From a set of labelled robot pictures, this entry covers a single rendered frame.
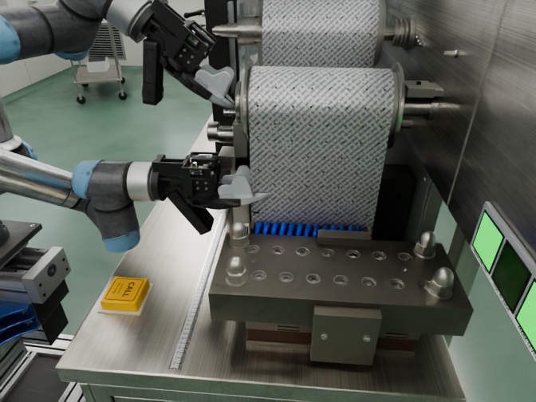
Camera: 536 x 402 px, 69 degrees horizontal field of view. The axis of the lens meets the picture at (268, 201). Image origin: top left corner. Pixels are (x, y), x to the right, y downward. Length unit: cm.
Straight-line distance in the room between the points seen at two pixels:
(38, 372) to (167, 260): 94
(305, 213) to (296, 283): 17
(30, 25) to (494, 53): 66
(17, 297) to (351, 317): 93
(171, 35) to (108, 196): 31
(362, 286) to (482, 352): 146
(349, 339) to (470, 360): 140
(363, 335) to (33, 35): 69
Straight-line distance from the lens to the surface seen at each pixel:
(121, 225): 82
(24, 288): 122
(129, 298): 80
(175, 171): 72
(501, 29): 58
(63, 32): 78
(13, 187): 87
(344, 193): 73
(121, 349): 76
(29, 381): 172
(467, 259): 106
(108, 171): 77
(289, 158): 69
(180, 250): 92
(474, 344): 208
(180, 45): 71
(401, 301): 64
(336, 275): 66
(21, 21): 75
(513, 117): 51
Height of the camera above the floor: 147
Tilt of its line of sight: 32 degrees down
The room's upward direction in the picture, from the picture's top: straight up
